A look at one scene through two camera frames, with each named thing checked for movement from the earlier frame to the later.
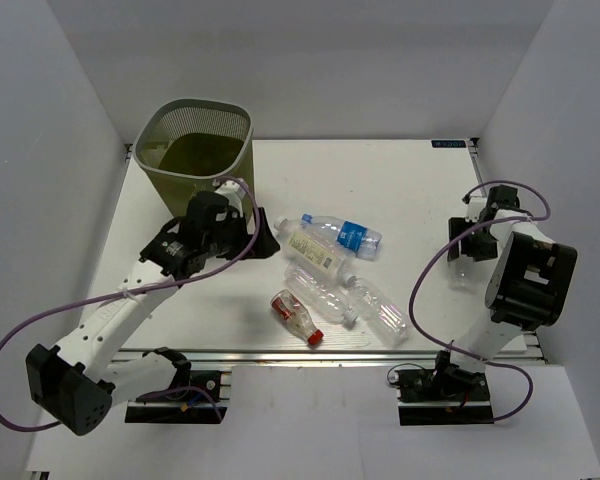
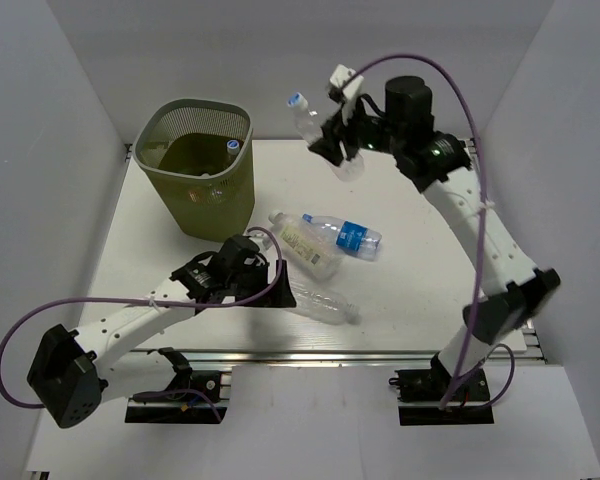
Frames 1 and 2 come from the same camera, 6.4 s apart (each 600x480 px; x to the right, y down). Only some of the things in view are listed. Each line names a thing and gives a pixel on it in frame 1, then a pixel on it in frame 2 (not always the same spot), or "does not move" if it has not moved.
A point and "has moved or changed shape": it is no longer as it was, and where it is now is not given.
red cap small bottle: x=296 y=315 has moved or changed shape
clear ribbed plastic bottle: x=328 y=299 has moved or changed shape
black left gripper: x=266 y=244 -> x=281 y=296
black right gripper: x=480 y=253 -> x=337 y=130
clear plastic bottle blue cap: x=462 y=274 -> x=310 y=125
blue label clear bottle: x=353 y=238 does not move
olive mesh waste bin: x=185 y=146 does not move
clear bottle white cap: x=389 y=319 -> x=233 y=148
